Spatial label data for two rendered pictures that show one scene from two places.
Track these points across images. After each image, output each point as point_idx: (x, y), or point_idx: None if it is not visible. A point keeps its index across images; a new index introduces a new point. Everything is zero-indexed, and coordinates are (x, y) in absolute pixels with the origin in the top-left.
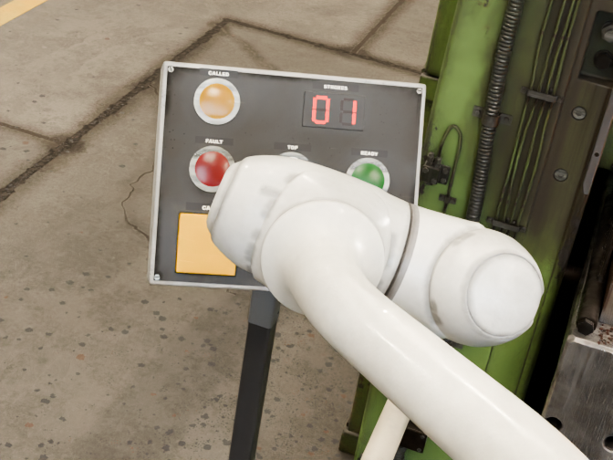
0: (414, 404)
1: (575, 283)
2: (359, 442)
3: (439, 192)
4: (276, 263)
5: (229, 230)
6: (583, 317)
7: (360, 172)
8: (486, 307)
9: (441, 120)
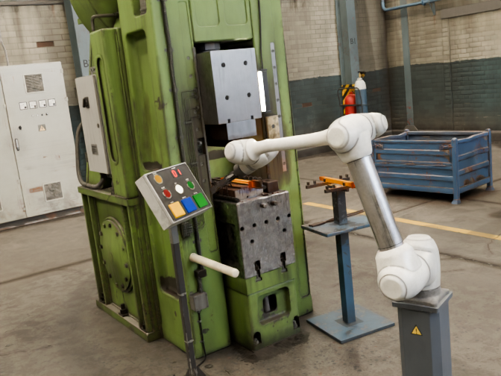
0: (295, 142)
1: (215, 208)
2: (187, 289)
3: None
4: (250, 151)
5: (238, 151)
6: (235, 198)
7: (188, 183)
8: None
9: None
